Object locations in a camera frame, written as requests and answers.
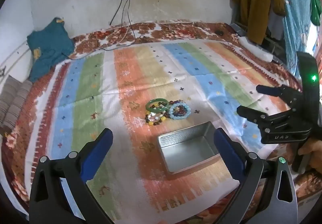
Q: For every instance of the grey striped pillow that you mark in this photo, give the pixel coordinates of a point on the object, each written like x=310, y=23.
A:
x=13, y=97

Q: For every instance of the green jade bangle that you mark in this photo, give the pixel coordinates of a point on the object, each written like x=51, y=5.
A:
x=157, y=105

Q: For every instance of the person's right hand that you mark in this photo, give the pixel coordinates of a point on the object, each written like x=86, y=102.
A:
x=313, y=147

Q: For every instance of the teal blue garment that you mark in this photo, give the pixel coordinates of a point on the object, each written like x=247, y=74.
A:
x=49, y=47

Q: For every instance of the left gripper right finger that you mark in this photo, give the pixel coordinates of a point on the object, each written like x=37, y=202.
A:
x=278, y=201

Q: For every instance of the silver metal tin box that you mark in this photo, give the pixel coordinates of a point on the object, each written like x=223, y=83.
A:
x=188, y=149

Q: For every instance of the light blue hanging cloth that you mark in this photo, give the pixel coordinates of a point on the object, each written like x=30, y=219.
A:
x=299, y=34

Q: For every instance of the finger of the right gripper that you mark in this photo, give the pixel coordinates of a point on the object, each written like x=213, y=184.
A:
x=252, y=115
x=282, y=91

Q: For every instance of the striped colourful bed cloth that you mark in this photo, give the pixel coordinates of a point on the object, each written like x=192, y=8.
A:
x=203, y=81

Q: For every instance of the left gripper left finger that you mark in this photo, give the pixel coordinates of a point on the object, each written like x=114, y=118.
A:
x=48, y=202

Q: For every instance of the brown floral bedsheet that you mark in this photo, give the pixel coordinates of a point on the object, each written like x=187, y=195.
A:
x=18, y=168

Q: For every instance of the white power strip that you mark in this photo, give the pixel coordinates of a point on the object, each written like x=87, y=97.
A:
x=256, y=50

